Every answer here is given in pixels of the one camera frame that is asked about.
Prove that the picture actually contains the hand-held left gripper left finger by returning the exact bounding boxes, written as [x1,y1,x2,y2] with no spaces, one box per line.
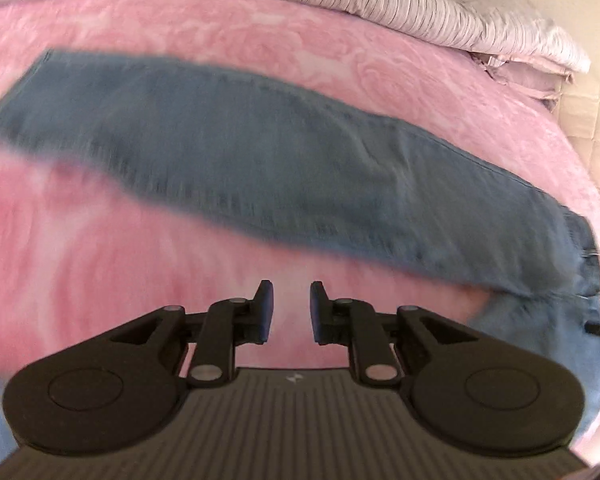
[111,280,275,387]

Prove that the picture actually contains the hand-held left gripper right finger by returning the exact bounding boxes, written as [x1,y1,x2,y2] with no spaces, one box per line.
[310,281,485,387]

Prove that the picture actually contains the cream quilted pillow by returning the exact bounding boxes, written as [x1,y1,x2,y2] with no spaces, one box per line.
[554,72,600,211]

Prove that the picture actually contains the pink floral bed blanket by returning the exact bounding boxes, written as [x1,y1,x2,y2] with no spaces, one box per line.
[0,0,600,378]

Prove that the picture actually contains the blue denim jeans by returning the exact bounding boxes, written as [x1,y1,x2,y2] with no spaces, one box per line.
[0,49,600,466]

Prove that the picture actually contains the white striped quilt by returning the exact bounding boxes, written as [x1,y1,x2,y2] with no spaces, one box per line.
[0,0,593,75]

